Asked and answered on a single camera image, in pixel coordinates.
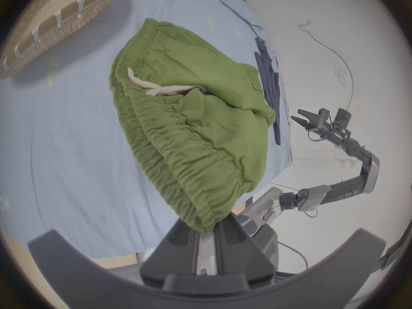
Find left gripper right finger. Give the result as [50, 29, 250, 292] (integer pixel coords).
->
[214, 212, 275, 277]

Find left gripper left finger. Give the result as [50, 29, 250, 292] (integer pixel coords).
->
[139, 218, 198, 277]

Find green shorts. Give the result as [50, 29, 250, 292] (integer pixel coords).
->
[109, 18, 276, 234]

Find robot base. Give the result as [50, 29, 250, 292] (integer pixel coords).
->
[233, 186, 284, 271]

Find dark blue garment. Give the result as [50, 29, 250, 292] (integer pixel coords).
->
[254, 37, 285, 147]

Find bed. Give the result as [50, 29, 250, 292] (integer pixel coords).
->
[0, 0, 356, 260]

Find round woven basket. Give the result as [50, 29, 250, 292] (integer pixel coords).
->
[0, 0, 126, 80]

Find black cable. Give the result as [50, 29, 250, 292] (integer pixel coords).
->
[304, 29, 354, 109]
[277, 242, 308, 270]

